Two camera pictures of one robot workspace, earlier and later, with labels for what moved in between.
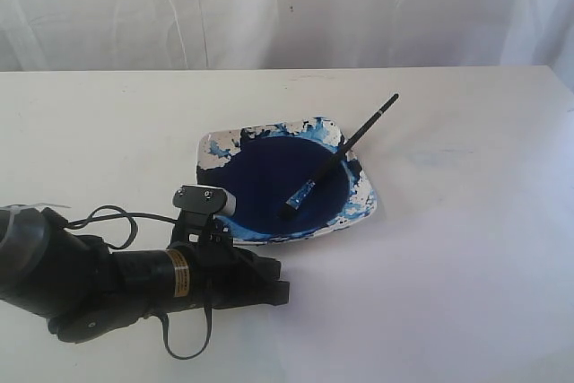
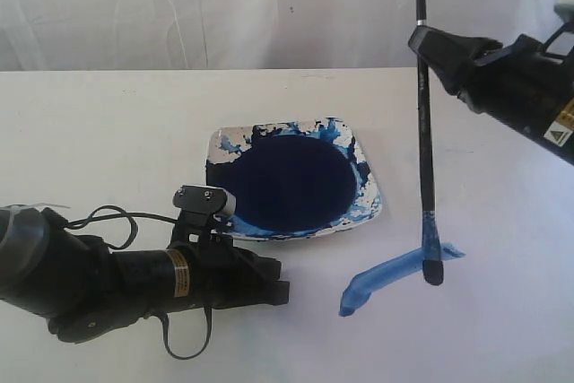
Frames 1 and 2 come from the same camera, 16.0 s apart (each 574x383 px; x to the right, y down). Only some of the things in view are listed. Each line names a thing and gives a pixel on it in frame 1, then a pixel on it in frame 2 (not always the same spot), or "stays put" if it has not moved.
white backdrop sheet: x=258 y=11 stays put
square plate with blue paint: x=264 y=164 stays put
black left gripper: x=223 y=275 stays put
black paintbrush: x=308 y=185 -> x=431 y=265
